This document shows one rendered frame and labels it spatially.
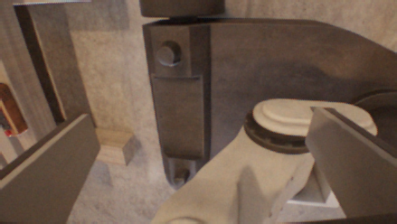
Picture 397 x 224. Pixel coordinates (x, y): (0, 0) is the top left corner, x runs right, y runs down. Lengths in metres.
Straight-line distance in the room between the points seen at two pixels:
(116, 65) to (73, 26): 0.19
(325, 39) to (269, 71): 0.13
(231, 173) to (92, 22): 0.65
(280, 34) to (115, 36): 0.51
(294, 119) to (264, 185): 0.12
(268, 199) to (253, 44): 0.30
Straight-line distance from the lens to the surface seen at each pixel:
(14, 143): 1.06
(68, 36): 0.86
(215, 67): 0.47
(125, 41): 0.72
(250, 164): 0.32
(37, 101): 0.88
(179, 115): 0.52
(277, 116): 0.36
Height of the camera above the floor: 0.61
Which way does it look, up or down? 58 degrees down
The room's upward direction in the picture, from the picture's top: 159 degrees counter-clockwise
